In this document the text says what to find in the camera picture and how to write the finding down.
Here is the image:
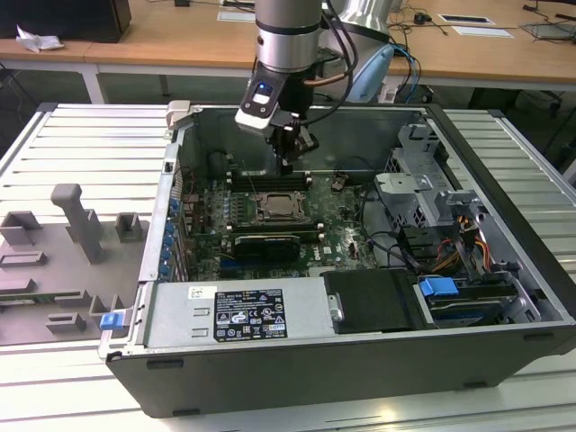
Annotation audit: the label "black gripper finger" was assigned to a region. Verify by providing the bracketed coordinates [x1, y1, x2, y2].
[270, 122, 290, 176]
[286, 124, 321, 176]

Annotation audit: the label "silver CPU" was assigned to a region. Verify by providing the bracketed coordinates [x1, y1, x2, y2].
[265, 196, 302, 218]

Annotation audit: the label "metal socket cover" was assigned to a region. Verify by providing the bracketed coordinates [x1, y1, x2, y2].
[255, 191, 313, 224]

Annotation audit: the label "black RAM slot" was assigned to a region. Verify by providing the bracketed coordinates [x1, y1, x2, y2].
[229, 219, 323, 230]
[227, 178, 315, 190]
[229, 227, 326, 239]
[227, 170, 314, 181]

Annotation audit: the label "CPU socket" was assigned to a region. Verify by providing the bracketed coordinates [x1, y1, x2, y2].
[253, 189, 315, 226]

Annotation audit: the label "blue expansion slot clips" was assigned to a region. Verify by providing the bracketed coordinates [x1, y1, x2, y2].
[157, 200, 181, 276]

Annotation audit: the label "black graphics card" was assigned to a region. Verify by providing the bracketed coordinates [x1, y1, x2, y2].
[233, 232, 302, 263]

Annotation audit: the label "green motherboard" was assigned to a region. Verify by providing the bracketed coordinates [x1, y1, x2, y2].
[184, 170, 386, 283]

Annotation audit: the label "metal drive cage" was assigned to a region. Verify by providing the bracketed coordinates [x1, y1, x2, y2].
[373, 123, 491, 230]

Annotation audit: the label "black plastic air shroud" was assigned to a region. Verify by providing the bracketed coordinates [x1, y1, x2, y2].
[323, 268, 422, 335]

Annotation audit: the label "wooden desk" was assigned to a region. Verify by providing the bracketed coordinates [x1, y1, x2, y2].
[0, 0, 576, 105]

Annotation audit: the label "white paper sheet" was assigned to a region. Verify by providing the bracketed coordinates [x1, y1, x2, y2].
[451, 25, 518, 40]

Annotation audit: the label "silver power supply unit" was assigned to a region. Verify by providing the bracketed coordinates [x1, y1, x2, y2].
[143, 276, 337, 350]

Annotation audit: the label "hard disk in blue carrier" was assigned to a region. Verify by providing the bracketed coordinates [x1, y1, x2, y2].
[417, 276, 517, 328]

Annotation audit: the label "black open PC case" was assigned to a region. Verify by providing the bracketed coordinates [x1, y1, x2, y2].
[97, 101, 576, 419]

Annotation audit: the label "blue case latch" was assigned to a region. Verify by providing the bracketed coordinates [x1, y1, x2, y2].
[99, 311, 123, 333]

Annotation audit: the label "black monitor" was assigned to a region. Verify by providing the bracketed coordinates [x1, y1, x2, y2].
[0, 0, 132, 44]

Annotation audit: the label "grey parts rack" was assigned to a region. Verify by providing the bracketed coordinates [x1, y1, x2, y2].
[0, 182, 152, 347]

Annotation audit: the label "crumpled white paper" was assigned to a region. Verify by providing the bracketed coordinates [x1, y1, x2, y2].
[15, 24, 64, 54]

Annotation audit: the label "green RAM stick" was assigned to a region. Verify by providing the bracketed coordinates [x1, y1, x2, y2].
[0, 291, 81, 305]

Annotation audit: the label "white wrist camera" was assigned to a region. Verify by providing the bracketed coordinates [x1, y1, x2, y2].
[233, 74, 290, 137]

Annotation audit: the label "grey case release handle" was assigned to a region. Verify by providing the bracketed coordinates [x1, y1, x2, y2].
[165, 99, 194, 131]

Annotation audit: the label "blue cable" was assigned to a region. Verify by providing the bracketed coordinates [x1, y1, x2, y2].
[391, 42, 424, 105]

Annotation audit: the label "black cable bundle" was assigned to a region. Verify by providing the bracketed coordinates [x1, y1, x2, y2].
[359, 184, 436, 275]

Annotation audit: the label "yellow red wire bundle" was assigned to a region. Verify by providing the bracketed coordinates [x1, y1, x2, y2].
[434, 215, 490, 275]

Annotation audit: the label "dark wire tray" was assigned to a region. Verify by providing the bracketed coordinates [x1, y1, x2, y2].
[519, 20, 576, 44]

